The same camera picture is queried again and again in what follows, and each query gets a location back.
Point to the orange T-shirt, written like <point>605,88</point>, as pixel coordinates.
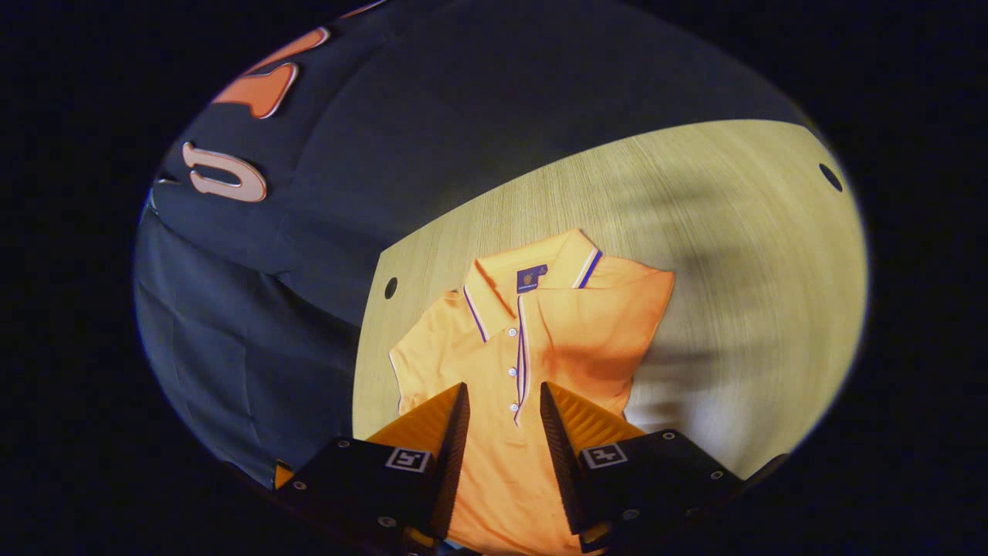
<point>571,324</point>

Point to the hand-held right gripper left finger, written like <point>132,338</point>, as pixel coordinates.
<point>455,455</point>

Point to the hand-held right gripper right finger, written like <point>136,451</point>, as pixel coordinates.
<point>559,455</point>

